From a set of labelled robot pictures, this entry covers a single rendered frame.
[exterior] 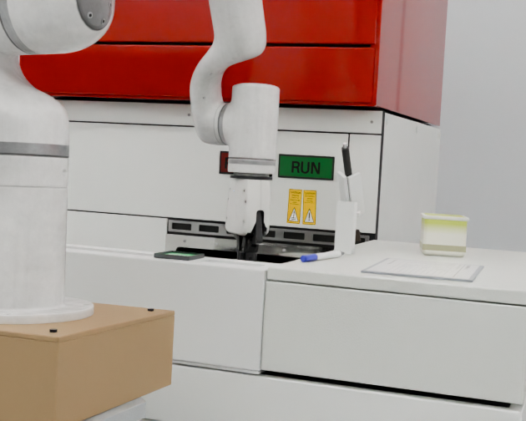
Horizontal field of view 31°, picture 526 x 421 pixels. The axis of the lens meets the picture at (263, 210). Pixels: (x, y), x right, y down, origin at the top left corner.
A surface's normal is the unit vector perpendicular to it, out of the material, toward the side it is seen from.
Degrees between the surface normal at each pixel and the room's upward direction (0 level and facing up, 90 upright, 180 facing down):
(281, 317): 90
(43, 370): 90
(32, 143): 88
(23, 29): 132
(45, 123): 84
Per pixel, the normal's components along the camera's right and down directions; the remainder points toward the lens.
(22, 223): 0.41, 0.04
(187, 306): -0.34, 0.03
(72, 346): 0.92, 0.07
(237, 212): -0.92, -0.04
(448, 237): -0.09, 0.05
